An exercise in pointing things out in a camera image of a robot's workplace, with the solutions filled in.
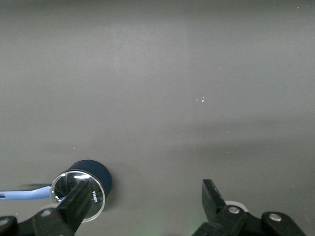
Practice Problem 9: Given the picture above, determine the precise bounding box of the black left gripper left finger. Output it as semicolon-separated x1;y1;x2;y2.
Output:
0;180;94;236

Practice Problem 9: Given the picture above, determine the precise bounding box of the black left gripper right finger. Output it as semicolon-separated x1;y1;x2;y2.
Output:
191;178;308;236

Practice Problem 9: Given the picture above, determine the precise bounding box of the dark blue saucepan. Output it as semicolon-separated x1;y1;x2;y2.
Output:
0;159;113;223

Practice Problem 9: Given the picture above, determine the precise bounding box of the dark grey table mat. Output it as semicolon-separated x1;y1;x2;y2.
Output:
0;0;315;236

